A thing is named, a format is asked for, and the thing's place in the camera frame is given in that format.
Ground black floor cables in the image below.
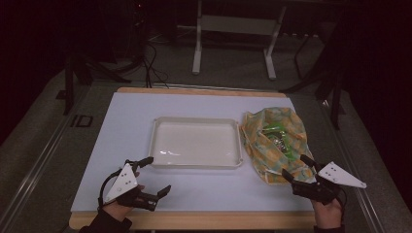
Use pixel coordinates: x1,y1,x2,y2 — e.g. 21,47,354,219
141,35,171,89

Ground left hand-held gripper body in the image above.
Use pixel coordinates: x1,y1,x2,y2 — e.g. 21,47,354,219
103,158,160,213

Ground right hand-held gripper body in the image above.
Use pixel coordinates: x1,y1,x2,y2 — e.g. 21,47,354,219
291,161,368,206

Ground green plastic packet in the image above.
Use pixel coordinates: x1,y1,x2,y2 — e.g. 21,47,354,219
261,120,297,162

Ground white plastic tray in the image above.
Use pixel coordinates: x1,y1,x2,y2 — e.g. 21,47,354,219
148,116,244,171

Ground person's left hand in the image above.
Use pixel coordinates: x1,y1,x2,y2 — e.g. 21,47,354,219
111,171,146,222

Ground person's right hand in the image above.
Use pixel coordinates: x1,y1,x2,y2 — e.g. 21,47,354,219
310,193,344,229

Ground yellow patterned cloth bag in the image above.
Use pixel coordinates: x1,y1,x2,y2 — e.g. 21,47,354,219
240,107,318,185

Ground black metal stand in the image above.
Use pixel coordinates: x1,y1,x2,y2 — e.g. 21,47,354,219
55,52,133,117
279,32,347,131

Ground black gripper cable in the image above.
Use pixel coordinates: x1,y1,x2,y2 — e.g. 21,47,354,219
97,168,124,213
335,186,348,223

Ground white metal desk frame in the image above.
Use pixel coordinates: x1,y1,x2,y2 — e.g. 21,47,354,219
191,0,288,82

